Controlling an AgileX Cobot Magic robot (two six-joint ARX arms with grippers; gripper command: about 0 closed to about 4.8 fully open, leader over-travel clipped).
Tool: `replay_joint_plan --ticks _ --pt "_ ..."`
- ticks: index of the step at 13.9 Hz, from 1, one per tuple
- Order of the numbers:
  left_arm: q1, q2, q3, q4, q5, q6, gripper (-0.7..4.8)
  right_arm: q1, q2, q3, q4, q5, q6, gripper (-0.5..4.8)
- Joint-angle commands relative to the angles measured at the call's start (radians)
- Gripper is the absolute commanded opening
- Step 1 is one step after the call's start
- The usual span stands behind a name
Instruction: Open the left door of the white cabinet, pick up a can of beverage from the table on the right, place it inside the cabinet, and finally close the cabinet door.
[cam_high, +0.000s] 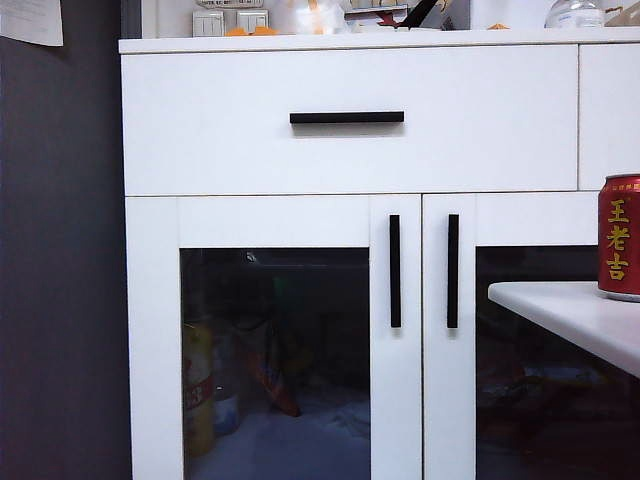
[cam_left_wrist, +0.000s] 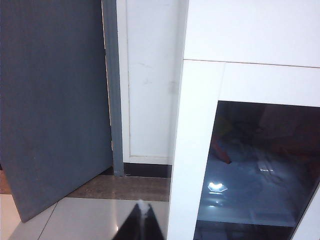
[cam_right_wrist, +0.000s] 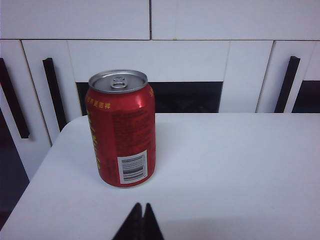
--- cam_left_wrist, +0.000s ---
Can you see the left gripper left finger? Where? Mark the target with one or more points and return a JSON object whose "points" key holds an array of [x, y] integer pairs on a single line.
{"points": [[133, 225]]}

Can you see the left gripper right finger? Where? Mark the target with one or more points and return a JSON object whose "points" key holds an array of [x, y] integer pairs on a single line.
{"points": [[153, 227]]}

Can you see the white glass-panel cabinet door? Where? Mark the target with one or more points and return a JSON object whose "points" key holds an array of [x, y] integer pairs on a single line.
{"points": [[200, 100]]}

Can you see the grey door frame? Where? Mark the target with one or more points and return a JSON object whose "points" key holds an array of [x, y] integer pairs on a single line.
{"points": [[113, 100]]}

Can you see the black baseboard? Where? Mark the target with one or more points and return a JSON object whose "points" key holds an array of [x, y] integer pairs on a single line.
{"points": [[147, 170]]}

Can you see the white cabinet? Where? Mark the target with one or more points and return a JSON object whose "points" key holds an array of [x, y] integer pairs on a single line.
{"points": [[178, 125]]}

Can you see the grey door panel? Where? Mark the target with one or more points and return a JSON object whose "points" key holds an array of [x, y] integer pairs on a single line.
{"points": [[50, 100]]}

